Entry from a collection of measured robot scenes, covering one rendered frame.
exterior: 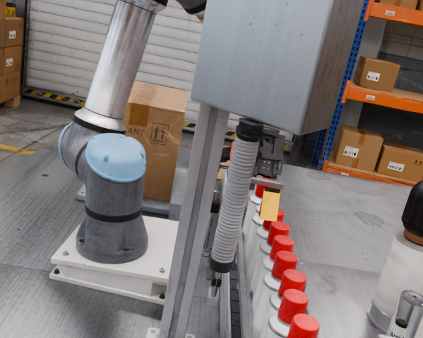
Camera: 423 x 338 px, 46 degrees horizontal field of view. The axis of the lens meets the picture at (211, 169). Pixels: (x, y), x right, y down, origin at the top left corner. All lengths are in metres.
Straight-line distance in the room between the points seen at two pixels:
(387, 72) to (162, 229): 3.64
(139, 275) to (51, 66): 4.76
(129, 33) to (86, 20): 4.39
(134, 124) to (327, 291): 0.65
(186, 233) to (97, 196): 0.27
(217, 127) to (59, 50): 4.92
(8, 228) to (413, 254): 0.88
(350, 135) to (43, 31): 3.29
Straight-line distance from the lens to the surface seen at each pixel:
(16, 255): 1.15
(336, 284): 1.15
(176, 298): 0.85
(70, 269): 1.05
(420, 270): 0.99
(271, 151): 1.30
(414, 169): 4.82
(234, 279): 1.06
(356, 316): 1.07
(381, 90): 4.61
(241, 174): 0.62
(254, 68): 0.62
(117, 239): 1.01
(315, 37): 0.58
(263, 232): 0.89
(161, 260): 1.04
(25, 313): 0.98
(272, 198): 0.88
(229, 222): 0.64
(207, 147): 0.74
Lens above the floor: 1.42
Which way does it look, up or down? 19 degrees down
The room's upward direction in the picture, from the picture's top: 11 degrees clockwise
